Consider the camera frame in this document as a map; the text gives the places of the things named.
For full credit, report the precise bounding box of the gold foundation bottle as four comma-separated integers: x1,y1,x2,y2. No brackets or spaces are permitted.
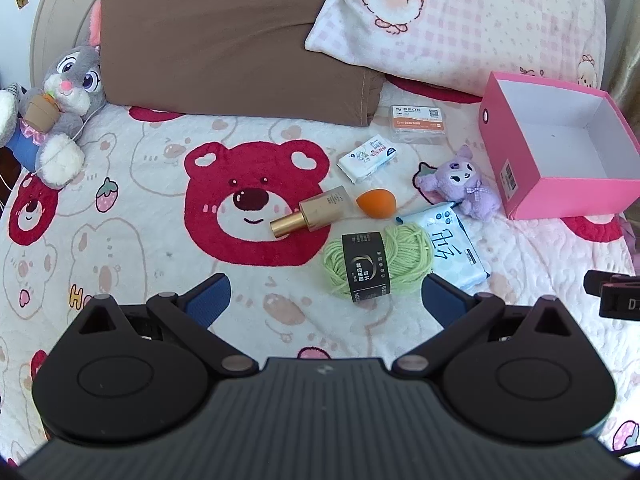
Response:
270,186,352,238

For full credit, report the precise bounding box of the clear floss pick box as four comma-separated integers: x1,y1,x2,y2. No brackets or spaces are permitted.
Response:
390,105,446,143

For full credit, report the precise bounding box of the golden satin curtain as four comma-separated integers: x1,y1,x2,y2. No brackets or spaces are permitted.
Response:
608,0,639,133

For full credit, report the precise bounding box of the purple Kuromi plush toy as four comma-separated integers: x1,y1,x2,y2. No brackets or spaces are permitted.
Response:
413,144,501,221

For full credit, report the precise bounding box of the green yarn ball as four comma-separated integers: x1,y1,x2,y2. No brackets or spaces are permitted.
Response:
321,223,435,304

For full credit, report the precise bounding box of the pink cardboard box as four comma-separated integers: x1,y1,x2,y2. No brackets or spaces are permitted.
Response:
478,72,640,220

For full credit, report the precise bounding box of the orange makeup sponge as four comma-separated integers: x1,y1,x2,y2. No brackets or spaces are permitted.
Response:
356,188,397,219

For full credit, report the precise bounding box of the small white tissue pack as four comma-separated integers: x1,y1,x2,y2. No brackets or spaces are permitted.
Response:
337,134,397,184

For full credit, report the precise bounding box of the pink checkered cartoon pillow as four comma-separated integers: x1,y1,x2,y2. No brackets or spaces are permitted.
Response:
305,0,606,96

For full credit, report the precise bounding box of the grey bunny plush toy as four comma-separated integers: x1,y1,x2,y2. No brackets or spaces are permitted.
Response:
1,0,106,190

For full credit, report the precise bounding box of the light blue wipes pack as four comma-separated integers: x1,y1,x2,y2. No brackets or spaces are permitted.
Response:
396,202,489,290

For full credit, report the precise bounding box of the brown pillow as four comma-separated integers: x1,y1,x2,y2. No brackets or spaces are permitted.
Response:
101,0,384,127

